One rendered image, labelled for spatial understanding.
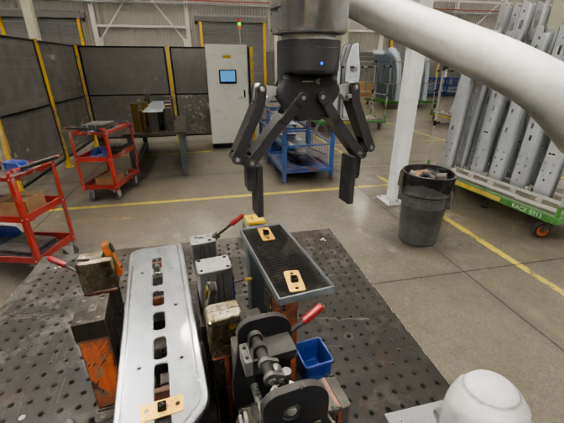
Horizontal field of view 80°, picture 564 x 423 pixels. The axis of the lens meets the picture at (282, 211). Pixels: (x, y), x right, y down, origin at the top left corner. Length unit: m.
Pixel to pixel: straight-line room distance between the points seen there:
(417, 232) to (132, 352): 2.94
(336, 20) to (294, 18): 0.05
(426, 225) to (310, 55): 3.13
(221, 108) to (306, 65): 6.90
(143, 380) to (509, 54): 0.88
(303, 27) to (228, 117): 6.94
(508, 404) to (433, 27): 0.71
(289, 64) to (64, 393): 1.20
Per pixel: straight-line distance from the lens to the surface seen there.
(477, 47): 0.54
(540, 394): 2.50
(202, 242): 1.22
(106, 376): 1.17
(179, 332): 0.96
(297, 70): 0.41
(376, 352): 1.34
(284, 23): 0.41
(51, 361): 1.50
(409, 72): 4.25
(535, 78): 0.55
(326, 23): 0.41
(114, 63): 8.26
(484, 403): 0.88
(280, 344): 0.67
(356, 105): 0.47
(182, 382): 0.85
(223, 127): 7.34
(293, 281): 0.81
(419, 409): 1.17
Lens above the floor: 1.64
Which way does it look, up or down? 24 degrees down
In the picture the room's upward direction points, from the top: straight up
